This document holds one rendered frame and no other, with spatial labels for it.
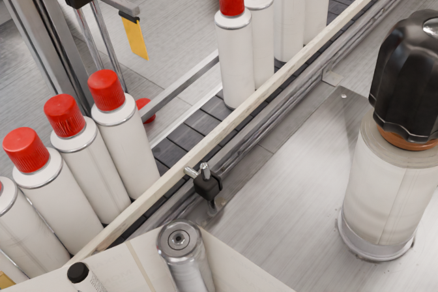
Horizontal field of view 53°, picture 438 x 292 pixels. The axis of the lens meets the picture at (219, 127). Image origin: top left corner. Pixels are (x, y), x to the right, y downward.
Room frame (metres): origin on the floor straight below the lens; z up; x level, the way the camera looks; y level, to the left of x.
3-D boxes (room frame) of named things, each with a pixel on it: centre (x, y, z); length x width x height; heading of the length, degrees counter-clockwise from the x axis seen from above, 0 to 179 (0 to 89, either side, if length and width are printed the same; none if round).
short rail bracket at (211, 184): (0.33, 0.02, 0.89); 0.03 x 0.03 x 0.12; 43
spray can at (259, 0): (0.55, -0.08, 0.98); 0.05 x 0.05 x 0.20
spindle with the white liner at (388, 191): (0.25, -0.17, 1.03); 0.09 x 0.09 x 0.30
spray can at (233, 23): (0.51, -0.04, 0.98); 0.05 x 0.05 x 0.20
